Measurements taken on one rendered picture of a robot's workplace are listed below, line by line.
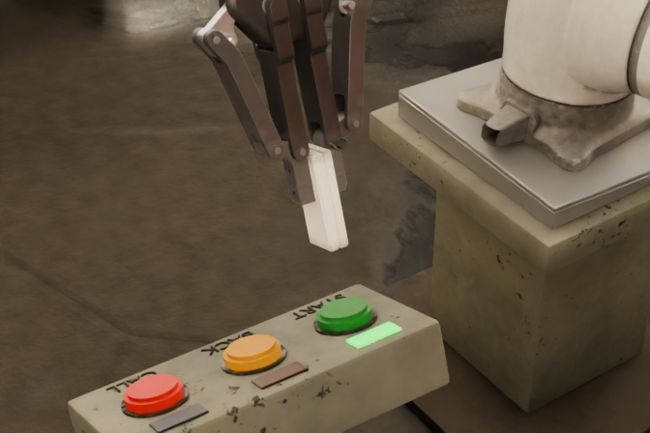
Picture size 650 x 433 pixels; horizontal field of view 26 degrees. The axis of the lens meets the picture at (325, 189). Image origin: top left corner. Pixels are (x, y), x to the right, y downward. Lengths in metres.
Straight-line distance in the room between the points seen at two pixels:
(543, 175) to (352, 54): 0.63
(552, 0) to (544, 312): 0.38
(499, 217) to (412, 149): 0.16
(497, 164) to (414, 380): 0.61
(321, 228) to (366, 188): 1.20
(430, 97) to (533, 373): 0.36
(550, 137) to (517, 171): 0.06
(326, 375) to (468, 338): 0.88
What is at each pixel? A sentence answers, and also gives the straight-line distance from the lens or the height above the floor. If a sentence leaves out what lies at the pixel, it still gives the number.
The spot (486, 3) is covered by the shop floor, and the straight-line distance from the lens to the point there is 2.68.
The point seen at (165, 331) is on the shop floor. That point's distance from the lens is 1.91.
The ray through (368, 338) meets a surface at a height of 0.62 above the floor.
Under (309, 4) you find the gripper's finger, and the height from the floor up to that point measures 0.82.
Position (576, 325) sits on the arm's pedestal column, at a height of 0.14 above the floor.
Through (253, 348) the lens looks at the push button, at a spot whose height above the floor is 0.61.
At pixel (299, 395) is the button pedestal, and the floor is 0.61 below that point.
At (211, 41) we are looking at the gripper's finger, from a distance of 0.90.
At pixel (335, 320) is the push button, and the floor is 0.61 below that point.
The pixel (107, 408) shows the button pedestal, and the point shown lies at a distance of 0.96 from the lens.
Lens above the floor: 1.26
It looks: 36 degrees down
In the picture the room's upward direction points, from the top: straight up
